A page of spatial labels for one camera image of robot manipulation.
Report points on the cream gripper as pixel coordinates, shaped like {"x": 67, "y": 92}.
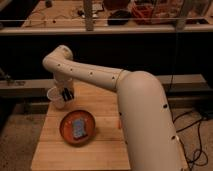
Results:
{"x": 61, "y": 82}

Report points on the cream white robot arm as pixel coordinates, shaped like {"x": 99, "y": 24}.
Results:
{"x": 150, "y": 135}

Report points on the white ceramic cup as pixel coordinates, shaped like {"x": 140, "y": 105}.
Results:
{"x": 56, "y": 98}

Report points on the orange round bowl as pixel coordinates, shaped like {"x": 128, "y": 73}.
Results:
{"x": 65, "y": 127}

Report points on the blue sponge in bowl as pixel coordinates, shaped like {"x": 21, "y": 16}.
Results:
{"x": 78, "y": 128}

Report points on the black round object on shelf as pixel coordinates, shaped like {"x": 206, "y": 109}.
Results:
{"x": 119, "y": 17}

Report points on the red box on shelf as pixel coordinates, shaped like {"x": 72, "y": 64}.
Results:
{"x": 142, "y": 14}

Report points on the metal vertical post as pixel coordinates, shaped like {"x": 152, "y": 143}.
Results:
{"x": 87, "y": 5}

